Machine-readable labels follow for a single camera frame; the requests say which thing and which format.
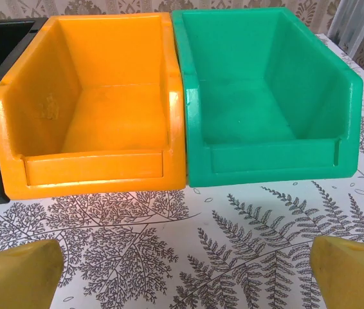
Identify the orange plastic storage bin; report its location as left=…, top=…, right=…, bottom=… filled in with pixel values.
left=0, top=14, right=188, bottom=201

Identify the fern and flower print tablecloth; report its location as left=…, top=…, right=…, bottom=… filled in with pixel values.
left=0, top=32, right=364, bottom=309

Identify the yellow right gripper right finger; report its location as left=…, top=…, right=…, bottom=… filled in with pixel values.
left=309, top=236, right=364, bottom=309

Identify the green plastic storage bin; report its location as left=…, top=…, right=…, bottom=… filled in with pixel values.
left=171, top=6, right=364, bottom=188

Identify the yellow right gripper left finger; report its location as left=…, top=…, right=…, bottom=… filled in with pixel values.
left=0, top=239, right=66, bottom=309

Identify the aluminium frame post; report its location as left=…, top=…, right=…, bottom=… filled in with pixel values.
left=327, top=0, right=364, bottom=57

